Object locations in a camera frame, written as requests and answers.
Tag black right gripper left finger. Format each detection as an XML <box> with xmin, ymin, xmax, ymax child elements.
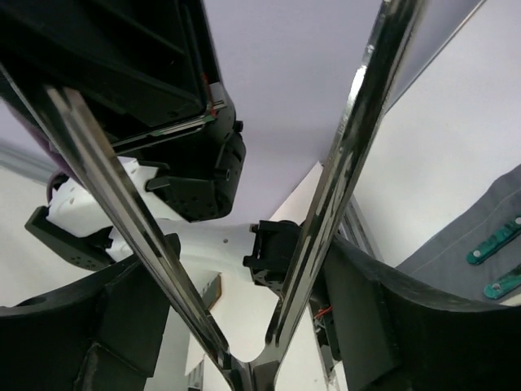
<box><xmin>1</xmin><ymin>256</ymin><xmax>170</xmax><ymax>390</ymax></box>

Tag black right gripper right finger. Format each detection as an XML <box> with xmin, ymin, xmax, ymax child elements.
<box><xmin>323</xmin><ymin>237</ymin><xmax>520</xmax><ymax>390</ymax></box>

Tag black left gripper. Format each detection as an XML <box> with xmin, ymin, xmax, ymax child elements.
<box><xmin>0</xmin><ymin>0</ymin><xmax>238</xmax><ymax>150</ymax></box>

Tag silver metal tongs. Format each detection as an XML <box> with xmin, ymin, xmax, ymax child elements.
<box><xmin>1</xmin><ymin>1</ymin><xmax>427</xmax><ymax>390</ymax></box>

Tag striped cloth placemat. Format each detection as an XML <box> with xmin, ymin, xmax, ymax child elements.
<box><xmin>397</xmin><ymin>166</ymin><xmax>520</xmax><ymax>304</ymax></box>

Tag aluminium frame rail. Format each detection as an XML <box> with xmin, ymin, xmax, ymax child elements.
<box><xmin>313</xmin><ymin>195</ymin><xmax>386</xmax><ymax>384</ymax></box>

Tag fork with teal handle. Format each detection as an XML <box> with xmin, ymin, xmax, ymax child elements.
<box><xmin>466</xmin><ymin>215</ymin><xmax>521</xmax><ymax>266</ymax></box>

